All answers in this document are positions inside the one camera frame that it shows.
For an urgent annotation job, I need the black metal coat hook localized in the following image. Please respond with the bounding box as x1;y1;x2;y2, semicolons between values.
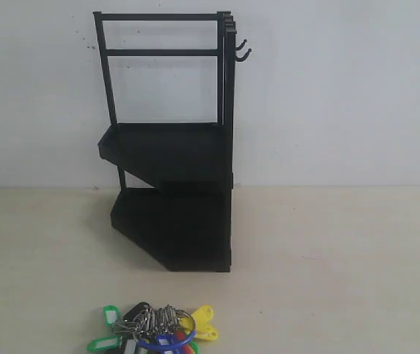
235;48;252;63
235;39;247;52

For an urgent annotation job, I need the colourful key tag bunch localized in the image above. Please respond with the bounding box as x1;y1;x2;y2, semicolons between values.
86;302;218;354

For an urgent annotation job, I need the black metal shelf rack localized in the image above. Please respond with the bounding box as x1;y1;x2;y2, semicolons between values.
94;11;241;273

